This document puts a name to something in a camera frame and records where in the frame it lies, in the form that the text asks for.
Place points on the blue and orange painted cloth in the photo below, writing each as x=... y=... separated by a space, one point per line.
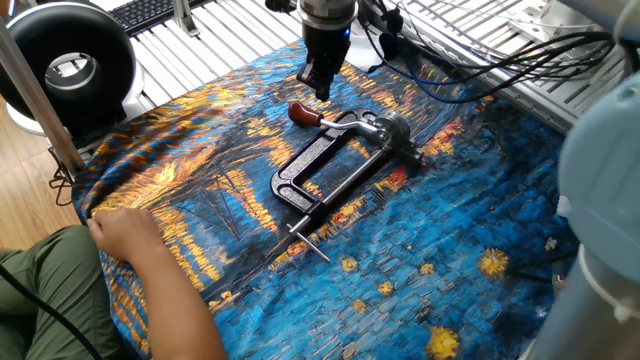
x=400 y=225

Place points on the black round fan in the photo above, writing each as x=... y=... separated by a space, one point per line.
x=30 y=50

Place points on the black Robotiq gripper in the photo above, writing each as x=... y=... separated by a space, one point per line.
x=325 y=47

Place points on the person's bare right forearm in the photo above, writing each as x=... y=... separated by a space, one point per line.
x=175 y=310

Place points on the person's right hand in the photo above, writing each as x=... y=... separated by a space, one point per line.
x=125 y=232

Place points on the black clamp frame with rod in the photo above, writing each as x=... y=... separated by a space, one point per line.
x=295 y=175

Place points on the green trousers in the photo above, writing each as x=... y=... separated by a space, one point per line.
x=55 y=280

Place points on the black keyboard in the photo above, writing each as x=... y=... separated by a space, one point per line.
x=145 y=12

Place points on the aluminium frame profile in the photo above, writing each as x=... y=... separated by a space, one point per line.
x=184 y=17
x=40 y=100

